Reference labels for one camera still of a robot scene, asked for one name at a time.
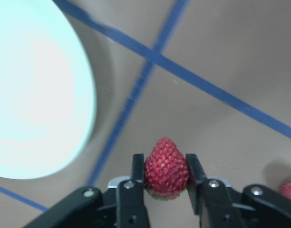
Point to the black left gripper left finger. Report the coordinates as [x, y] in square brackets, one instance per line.
[130, 208]

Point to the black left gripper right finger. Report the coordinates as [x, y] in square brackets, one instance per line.
[212, 200]

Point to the strawberry with side leaf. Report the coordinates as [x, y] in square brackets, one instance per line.
[166, 172]

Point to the strawberry with green cap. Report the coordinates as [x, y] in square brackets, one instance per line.
[285, 189]

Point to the pale green plate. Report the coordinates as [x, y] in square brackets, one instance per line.
[47, 91]

